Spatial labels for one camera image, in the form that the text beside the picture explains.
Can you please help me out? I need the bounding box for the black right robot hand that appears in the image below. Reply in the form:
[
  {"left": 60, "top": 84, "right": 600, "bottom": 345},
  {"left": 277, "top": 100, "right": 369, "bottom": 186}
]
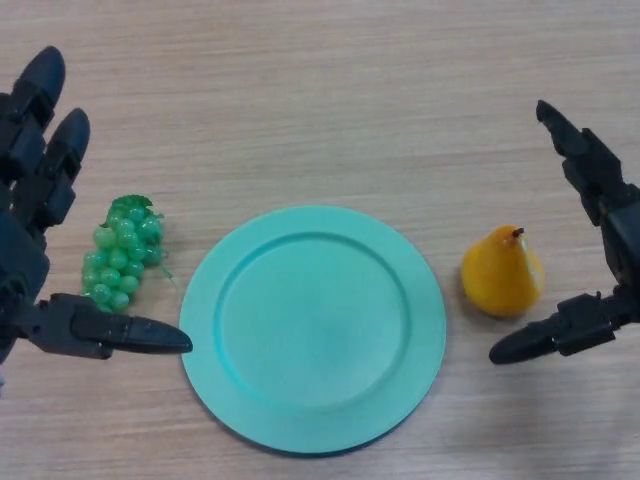
[{"left": 488, "top": 99, "right": 640, "bottom": 366}]

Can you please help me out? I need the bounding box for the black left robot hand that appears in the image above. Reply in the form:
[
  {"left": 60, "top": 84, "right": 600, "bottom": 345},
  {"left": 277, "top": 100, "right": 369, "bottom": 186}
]
[{"left": 0, "top": 45, "right": 194, "bottom": 364}]

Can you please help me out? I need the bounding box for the yellow pear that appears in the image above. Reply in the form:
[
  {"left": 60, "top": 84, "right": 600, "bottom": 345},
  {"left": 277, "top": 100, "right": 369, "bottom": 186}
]
[{"left": 460, "top": 223, "right": 546, "bottom": 318}]

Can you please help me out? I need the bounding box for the green round plate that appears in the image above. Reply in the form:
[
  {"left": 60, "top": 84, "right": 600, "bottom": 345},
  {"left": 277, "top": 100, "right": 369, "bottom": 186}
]
[{"left": 178, "top": 206, "right": 447, "bottom": 455}]

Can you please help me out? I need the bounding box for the green grape bunch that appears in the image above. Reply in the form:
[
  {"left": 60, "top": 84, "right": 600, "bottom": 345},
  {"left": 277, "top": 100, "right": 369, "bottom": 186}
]
[{"left": 80, "top": 194, "right": 179, "bottom": 314}]

